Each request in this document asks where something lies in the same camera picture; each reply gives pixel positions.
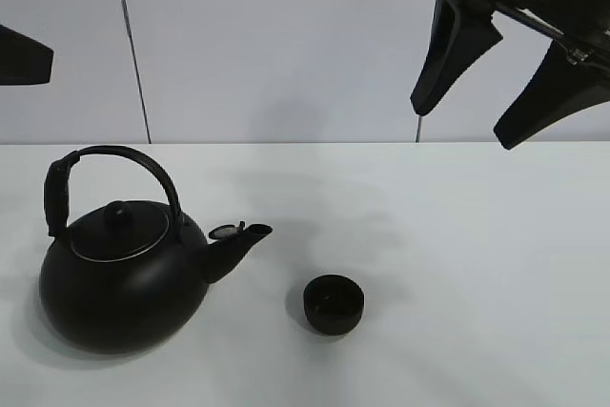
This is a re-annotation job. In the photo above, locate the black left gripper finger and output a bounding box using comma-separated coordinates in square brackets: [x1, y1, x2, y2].
[0, 26, 54, 86]

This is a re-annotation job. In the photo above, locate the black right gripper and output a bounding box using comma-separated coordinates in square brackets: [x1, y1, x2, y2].
[411, 0, 609, 150]

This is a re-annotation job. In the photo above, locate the black teapot with handle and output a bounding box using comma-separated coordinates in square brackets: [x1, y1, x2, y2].
[38, 145, 273, 355]

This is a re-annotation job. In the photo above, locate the small black teacup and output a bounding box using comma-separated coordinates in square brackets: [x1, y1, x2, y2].
[302, 275, 365, 336]

